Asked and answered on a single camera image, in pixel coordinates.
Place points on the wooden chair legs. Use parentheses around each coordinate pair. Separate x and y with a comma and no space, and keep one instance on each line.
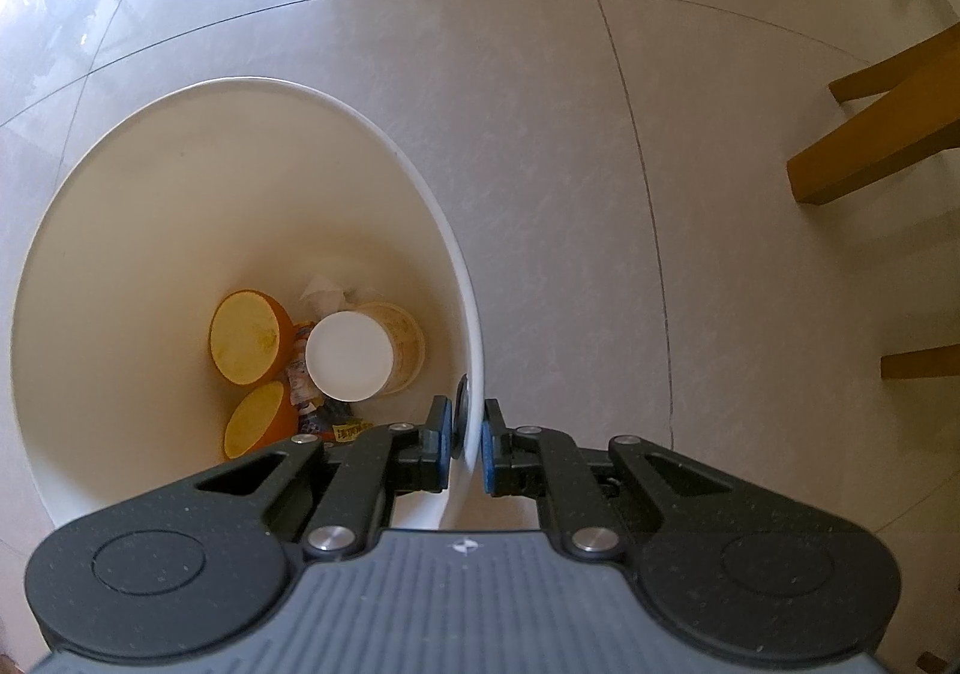
(885,119)

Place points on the blue orange drink carton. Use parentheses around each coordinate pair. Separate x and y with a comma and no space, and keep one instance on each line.
(302,382)

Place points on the white lidded plastic cup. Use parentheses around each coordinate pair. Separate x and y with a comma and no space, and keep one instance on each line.
(352,355)

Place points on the white tissue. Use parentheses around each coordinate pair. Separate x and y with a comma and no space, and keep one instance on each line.
(326,292)

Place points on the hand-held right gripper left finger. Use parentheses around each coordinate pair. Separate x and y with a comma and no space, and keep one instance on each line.
(442,436)

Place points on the white round bin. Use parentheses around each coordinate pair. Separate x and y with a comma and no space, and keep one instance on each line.
(150,209)

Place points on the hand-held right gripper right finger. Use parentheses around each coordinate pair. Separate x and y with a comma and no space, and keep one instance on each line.
(490,447)

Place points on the dark snack packet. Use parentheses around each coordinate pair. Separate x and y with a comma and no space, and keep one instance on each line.
(346,425)

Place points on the wooden furniture leg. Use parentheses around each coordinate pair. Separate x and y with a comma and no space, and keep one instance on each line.
(934,663)

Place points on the orange paper cup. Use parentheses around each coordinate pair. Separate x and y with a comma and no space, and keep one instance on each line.
(255,419)
(244,337)

